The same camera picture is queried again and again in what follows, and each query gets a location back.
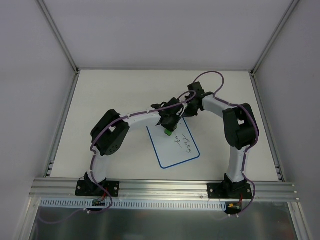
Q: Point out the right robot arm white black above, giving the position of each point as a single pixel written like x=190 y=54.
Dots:
x=241 y=133

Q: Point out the left aluminium frame post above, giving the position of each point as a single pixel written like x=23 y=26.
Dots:
x=57 y=34

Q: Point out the right aluminium frame post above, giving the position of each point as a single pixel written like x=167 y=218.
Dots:
x=275 y=34

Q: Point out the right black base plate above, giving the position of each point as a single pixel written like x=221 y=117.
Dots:
x=225 y=191

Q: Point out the aluminium mounting rail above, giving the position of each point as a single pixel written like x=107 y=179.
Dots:
x=265 y=191

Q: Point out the blue framed whiteboard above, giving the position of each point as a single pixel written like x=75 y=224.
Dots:
x=175 y=149

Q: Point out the white slotted cable duct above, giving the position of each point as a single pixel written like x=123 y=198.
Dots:
x=133 y=204

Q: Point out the green whiteboard eraser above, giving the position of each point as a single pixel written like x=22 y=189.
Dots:
x=168 y=132

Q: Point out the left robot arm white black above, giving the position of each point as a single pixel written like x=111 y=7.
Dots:
x=109 y=134

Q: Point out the aluminium frame post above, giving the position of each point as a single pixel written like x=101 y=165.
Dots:
x=57 y=34
x=275 y=34

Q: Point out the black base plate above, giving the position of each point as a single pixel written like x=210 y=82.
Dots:
x=86 y=188
x=225 y=191

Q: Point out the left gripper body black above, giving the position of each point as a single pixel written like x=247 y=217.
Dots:
x=169 y=124

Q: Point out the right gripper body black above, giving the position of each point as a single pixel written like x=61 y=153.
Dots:
x=191 y=110

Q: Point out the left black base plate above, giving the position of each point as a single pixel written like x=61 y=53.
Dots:
x=86 y=188

